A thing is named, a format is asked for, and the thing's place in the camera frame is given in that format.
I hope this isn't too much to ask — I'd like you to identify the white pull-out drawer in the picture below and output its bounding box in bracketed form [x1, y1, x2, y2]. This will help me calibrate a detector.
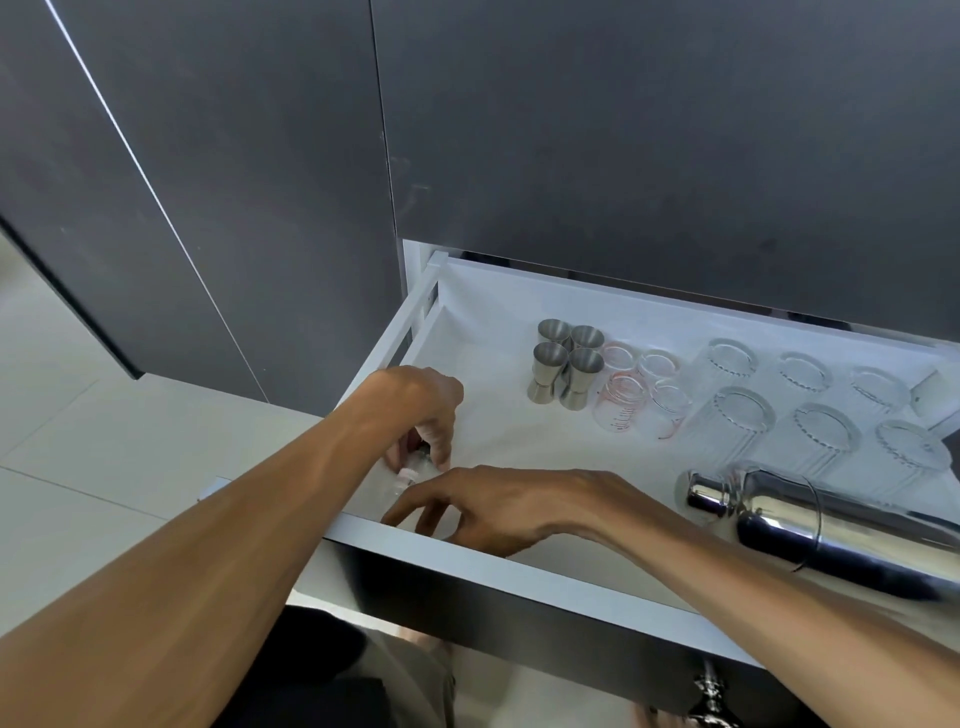
[324, 240, 960, 723]

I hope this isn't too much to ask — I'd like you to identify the dark grey cabinet door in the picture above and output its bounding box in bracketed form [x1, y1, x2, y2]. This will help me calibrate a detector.
[45, 0, 400, 415]
[371, 0, 960, 333]
[0, 0, 265, 402]

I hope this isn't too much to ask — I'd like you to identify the white drawer side bracket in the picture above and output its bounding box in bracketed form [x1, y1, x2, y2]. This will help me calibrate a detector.
[911, 367, 960, 432]

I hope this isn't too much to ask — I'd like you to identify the person's right forearm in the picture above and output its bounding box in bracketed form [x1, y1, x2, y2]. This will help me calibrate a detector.
[592, 487, 960, 728]

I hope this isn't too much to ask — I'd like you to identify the person's left forearm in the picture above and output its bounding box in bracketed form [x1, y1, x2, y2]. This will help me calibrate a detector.
[0, 390, 376, 728]

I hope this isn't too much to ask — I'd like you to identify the person's right hand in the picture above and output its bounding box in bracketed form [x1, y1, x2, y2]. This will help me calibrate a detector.
[381, 465, 624, 560]

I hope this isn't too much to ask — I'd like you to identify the shiny steel cocktail shaker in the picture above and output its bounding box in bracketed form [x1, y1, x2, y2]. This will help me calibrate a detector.
[673, 461, 960, 601]

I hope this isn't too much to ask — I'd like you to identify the clear ribbed drinking glass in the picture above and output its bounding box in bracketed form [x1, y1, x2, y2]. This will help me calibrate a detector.
[847, 365, 912, 417]
[693, 384, 777, 470]
[873, 418, 954, 496]
[772, 402, 864, 481]
[693, 337, 762, 391]
[772, 351, 837, 399]

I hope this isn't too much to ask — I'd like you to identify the person's left hand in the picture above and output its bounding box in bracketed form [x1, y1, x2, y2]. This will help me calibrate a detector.
[360, 366, 466, 474]

